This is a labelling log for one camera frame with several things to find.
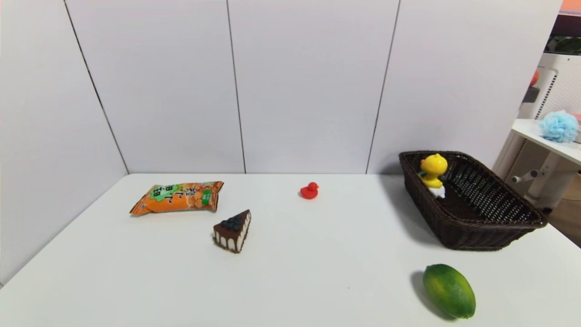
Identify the yellow duck toy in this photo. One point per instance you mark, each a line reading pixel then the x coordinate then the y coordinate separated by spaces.
pixel 433 170

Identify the brown wicker basket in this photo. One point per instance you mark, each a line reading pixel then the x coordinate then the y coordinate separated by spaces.
pixel 472 227

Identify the small red rubber duck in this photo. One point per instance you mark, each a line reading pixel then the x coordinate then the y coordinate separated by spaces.
pixel 309 191

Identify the chocolate cake slice toy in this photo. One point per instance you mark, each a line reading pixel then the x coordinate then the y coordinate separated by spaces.
pixel 232 232

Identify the orange snack bag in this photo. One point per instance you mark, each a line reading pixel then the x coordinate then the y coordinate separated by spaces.
pixel 177 197

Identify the green lime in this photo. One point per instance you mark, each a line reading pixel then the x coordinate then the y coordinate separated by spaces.
pixel 449 291

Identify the white side table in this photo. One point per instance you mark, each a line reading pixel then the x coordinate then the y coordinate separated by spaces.
pixel 540 136

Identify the white stand with knobs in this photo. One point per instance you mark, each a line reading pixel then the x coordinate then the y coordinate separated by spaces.
pixel 544 179

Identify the blue bath pouf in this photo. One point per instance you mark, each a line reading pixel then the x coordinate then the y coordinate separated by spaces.
pixel 559 126

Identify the white perforated appliance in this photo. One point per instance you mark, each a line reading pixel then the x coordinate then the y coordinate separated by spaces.
pixel 560 86

